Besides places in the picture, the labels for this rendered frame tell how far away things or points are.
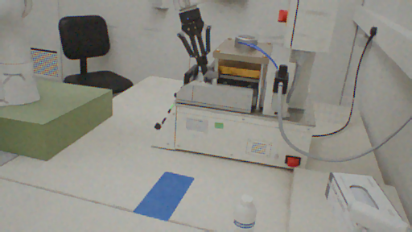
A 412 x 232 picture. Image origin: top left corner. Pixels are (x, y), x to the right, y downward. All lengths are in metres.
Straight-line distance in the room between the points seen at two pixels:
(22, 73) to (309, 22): 0.95
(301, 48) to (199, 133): 0.43
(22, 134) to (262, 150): 0.77
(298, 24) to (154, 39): 2.05
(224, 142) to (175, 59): 1.85
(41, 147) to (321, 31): 0.92
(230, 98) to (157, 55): 1.93
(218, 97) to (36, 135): 0.58
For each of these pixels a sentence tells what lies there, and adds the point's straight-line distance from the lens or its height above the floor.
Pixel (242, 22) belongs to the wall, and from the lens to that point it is 2.83.
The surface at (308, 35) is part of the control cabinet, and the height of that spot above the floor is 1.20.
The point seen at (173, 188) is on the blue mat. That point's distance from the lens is 1.09.
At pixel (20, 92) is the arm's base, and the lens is 1.41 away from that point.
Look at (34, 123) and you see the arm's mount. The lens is 1.23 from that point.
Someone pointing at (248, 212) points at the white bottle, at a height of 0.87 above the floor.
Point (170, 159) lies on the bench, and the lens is 1.24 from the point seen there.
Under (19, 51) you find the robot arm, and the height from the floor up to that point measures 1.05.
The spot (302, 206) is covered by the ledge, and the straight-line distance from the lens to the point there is 1.02.
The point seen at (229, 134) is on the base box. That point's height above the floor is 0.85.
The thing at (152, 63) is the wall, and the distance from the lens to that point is 3.10.
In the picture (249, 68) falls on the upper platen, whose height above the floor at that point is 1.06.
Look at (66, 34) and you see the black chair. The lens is 2.98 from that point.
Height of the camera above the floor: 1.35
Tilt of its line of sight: 22 degrees down
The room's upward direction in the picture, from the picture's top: 5 degrees clockwise
